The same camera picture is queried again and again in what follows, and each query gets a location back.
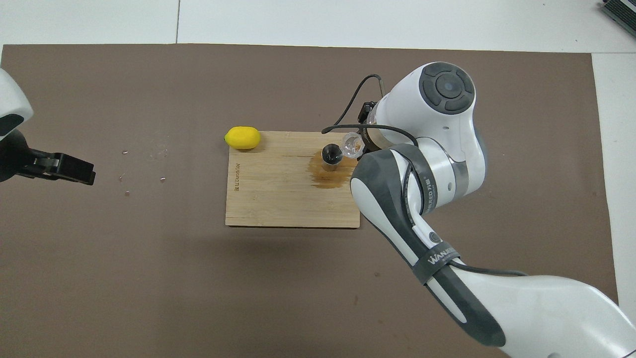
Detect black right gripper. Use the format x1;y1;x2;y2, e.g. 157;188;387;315
358;101;378;146

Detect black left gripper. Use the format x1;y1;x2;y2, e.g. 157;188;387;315
0;128;96;186

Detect small clear glass cup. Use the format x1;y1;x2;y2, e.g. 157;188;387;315
340;132;366;160

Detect stainless steel jigger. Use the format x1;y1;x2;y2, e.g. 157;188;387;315
321;143;344;171

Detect bamboo cutting board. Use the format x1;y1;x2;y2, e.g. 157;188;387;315
225;131;361;229

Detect yellow lemon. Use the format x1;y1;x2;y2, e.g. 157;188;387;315
224;126;261;150

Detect brown table mat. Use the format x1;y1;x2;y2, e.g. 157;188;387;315
0;43;626;358

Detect grey ribbed device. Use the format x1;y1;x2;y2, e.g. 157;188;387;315
598;0;636;36

